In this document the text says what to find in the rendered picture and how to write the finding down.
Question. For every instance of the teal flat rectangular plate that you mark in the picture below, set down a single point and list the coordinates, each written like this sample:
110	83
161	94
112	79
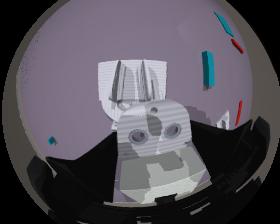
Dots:
224	24

